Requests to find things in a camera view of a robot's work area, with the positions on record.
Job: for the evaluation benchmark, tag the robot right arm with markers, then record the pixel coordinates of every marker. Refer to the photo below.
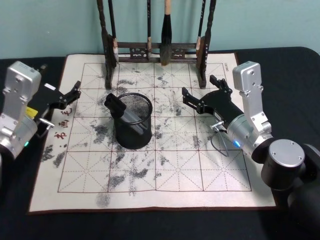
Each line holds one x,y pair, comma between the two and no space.
285,152

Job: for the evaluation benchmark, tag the dark wooden brush rack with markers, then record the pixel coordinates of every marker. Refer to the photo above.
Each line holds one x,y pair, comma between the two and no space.
160,46

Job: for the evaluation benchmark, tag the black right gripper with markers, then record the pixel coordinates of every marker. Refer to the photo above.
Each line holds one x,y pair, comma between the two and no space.
220,105

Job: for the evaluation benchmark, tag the black table cloth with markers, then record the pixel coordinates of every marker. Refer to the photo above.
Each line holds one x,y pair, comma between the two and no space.
282,75

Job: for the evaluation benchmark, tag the grey brush with black cap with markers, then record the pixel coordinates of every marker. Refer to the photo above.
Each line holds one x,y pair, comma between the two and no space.
115,103

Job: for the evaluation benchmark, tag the large black-bristled calligraphy brush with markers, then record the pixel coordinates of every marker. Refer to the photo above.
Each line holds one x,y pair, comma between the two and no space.
166,30

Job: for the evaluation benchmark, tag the black mesh pen cup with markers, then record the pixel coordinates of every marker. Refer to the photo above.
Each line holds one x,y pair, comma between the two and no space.
135,137

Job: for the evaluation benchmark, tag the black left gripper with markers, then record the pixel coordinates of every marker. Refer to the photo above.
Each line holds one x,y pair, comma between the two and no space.
46,97

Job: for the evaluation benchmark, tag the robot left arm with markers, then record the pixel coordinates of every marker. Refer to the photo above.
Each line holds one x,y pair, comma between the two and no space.
15,117

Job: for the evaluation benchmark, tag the cream gridded calligraphy felt mat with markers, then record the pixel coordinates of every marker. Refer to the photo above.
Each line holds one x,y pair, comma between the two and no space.
175,175

